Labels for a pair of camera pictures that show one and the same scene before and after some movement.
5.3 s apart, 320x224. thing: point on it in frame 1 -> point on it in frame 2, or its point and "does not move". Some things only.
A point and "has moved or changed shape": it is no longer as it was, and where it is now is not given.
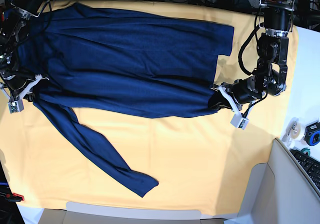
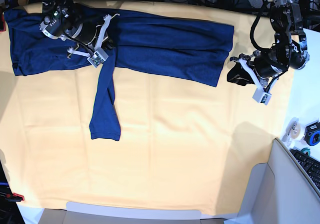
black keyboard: [309, 164] does not move
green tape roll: [306, 149] does not move
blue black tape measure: [312, 133] does not move
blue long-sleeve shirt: [123, 63] has moved or changed shape
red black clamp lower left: [14, 197] does not move
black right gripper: [232, 95] -> [265, 67]
